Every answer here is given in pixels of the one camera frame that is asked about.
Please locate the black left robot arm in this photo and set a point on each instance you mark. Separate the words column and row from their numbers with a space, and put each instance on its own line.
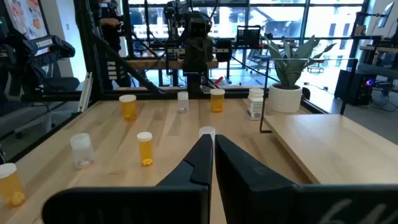
column 194, row 84

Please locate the person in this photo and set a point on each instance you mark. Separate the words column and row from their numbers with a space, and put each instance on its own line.
column 110, row 34

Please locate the large amber pill bottle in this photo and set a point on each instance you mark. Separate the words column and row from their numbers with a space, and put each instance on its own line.
column 11, row 186
column 128, row 109

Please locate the white leaning bars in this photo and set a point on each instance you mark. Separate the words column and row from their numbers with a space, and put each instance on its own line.
column 85, row 93

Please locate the wooden background table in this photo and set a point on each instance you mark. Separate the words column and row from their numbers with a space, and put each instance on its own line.
column 149, row 63

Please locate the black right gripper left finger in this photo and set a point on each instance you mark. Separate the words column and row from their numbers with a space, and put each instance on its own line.
column 186, row 202

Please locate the floral print panel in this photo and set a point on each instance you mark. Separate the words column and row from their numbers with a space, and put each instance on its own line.
column 26, row 17

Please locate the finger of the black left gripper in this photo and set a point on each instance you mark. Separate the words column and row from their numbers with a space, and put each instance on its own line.
column 191, row 56
column 206, row 56

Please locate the small amber pill bottle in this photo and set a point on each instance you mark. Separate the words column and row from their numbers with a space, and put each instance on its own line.
column 145, row 151

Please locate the snake plant in white pot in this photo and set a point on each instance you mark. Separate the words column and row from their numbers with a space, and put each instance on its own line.
column 284, row 99

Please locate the white labelled medicine bottle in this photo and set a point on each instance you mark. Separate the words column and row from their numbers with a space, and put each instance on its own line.
column 255, row 105

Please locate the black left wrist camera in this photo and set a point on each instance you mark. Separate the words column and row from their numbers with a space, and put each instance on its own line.
column 198, row 28

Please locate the black Trossen-labelled robot arm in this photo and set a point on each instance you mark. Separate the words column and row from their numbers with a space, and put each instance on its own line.
column 46, row 46

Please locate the black computer tower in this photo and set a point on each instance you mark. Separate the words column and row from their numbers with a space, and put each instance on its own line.
column 354, row 87

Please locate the clear plastic pill bottle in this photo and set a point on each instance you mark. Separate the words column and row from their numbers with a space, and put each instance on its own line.
column 183, row 104
column 206, row 130

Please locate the tilted desk monitor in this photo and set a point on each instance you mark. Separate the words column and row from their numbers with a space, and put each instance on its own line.
column 386, row 14

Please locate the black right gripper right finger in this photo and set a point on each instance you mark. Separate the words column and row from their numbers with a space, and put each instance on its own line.
column 248, row 193

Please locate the black mesh panel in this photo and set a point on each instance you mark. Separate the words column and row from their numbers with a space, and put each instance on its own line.
column 248, row 36

